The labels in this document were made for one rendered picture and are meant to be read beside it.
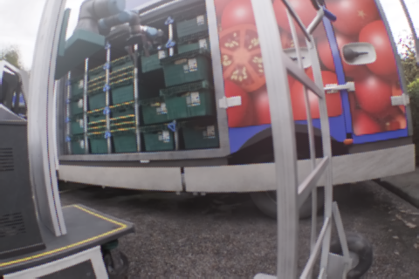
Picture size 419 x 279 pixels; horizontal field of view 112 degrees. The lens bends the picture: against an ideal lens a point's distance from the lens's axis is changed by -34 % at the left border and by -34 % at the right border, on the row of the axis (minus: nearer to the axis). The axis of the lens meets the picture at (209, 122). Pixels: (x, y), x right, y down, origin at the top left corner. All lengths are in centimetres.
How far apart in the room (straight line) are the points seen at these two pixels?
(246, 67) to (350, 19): 95
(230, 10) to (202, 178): 141
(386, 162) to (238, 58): 139
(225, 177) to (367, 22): 168
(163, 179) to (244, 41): 134
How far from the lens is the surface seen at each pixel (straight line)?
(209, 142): 185
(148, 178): 200
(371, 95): 170
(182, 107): 166
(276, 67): 33
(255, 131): 157
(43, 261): 94
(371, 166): 171
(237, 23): 181
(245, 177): 162
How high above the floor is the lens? 72
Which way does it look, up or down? 5 degrees up
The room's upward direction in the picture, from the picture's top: 5 degrees counter-clockwise
